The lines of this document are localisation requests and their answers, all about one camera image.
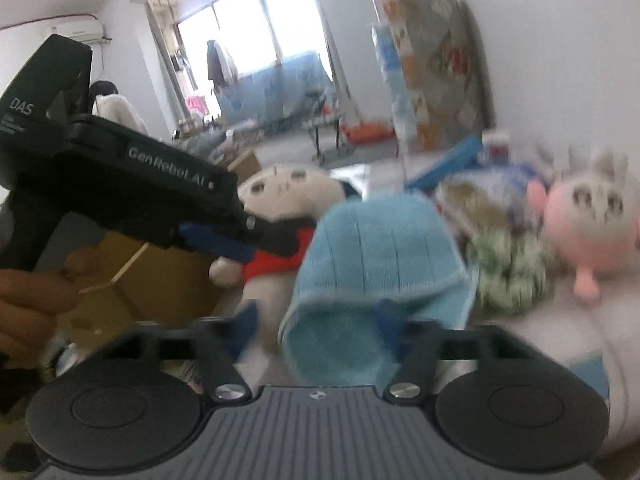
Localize cardboard box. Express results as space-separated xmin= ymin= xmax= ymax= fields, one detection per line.
xmin=58 ymin=233 xmax=224 ymax=350

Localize pink round plush toy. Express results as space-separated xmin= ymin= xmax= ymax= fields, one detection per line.
xmin=526 ymin=150 xmax=639 ymax=302

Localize white blue wipes pack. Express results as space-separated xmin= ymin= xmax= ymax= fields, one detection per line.
xmin=433 ymin=164 xmax=540 ymax=238

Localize green white knotted rope toy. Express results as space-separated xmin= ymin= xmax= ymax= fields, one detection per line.
xmin=465 ymin=230 xmax=558 ymax=316

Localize large boy plush doll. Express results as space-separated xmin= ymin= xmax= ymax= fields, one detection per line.
xmin=209 ymin=165 xmax=359 ymax=356

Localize person's left hand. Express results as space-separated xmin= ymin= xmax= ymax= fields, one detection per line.
xmin=0 ymin=246 xmax=103 ymax=368

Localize blue white carton box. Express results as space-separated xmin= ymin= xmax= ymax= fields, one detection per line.
xmin=404 ymin=134 xmax=483 ymax=192

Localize white air conditioner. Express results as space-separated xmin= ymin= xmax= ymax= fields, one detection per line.
xmin=44 ymin=18 xmax=105 ymax=44

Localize small metal stool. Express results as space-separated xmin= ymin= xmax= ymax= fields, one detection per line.
xmin=302 ymin=113 xmax=355 ymax=166

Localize checkered bed sheet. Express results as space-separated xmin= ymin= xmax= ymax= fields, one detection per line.
xmin=214 ymin=159 xmax=640 ymax=461

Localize blue microfiber cloth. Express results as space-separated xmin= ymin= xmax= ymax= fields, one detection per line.
xmin=279 ymin=193 xmax=480 ymax=388

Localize hanging dark clothes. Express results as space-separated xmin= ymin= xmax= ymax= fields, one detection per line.
xmin=206 ymin=40 xmax=238 ymax=92

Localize white cup with red label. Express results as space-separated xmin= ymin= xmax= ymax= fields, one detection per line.
xmin=482 ymin=129 xmax=511 ymax=165

